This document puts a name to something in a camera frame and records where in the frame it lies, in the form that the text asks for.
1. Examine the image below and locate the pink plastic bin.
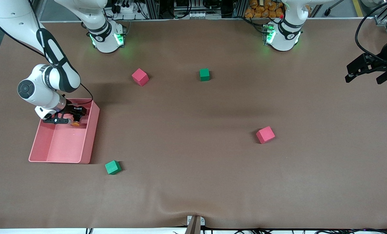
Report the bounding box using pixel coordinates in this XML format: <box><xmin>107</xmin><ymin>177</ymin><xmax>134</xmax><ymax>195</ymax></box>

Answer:
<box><xmin>28</xmin><ymin>98</ymin><xmax>100</xmax><ymax>164</ymax></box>

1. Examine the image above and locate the brown table mat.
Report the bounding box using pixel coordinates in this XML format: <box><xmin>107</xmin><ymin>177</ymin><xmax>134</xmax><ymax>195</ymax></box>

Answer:
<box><xmin>0</xmin><ymin>19</ymin><xmax>387</xmax><ymax>229</ymax></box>

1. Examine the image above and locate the orange objects pile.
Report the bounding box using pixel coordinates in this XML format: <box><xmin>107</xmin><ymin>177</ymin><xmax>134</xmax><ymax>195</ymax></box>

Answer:
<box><xmin>245</xmin><ymin>0</ymin><xmax>284</xmax><ymax>19</ymax></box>

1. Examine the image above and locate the pink foam cube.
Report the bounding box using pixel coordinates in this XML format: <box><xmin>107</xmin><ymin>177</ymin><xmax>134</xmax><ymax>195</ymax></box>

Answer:
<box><xmin>256</xmin><ymin>126</ymin><xmax>276</xmax><ymax>144</ymax></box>
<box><xmin>131</xmin><ymin>68</ymin><xmax>149</xmax><ymax>87</ymax></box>

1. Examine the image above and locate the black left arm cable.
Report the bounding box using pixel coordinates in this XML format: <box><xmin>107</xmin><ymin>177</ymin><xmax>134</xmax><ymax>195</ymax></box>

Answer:
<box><xmin>355</xmin><ymin>0</ymin><xmax>387</xmax><ymax>62</ymax></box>

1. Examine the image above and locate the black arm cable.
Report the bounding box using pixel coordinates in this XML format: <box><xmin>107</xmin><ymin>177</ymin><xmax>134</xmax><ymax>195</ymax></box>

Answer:
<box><xmin>0</xmin><ymin>8</ymin><xmax>94</xmax><ymax>107</ymax></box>
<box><xmin>355</xmin><ymin>0</ymin><xmax>387</xmax><ymax>62</ymax></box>

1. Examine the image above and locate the white power strip with plugs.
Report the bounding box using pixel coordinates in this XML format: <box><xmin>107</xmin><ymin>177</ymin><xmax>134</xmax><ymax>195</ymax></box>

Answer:
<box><xmin>114</xmin><ymin>0</ymin><xmax>136</xmax><ymax>13</ymax></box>

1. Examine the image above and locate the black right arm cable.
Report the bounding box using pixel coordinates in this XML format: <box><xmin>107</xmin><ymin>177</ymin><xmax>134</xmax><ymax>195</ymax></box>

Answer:
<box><xmin>0</xmin><ymin>8</ymin><xmax>94</xmax><ymax>107</ymax></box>

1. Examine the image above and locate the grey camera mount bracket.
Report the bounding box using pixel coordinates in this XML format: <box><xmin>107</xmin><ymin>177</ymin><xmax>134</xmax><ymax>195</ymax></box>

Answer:
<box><xmin>186</xmin><ymin>215</ymin><xmax>206</xmax><ymax>234</ymax></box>

